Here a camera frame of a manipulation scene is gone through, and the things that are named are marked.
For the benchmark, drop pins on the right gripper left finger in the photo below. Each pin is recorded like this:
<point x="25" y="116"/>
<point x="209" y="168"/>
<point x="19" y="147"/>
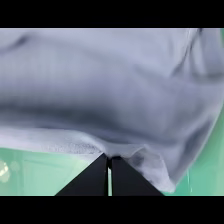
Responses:
<point x="91" y="180"/>

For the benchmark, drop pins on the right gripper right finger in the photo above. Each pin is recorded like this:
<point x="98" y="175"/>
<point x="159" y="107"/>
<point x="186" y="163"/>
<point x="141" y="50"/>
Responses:
<point x="128" y="181"/>

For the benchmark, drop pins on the pale grey shirt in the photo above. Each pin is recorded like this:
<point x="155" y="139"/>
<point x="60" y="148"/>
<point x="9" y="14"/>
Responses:
<point x="110" y="90"/>

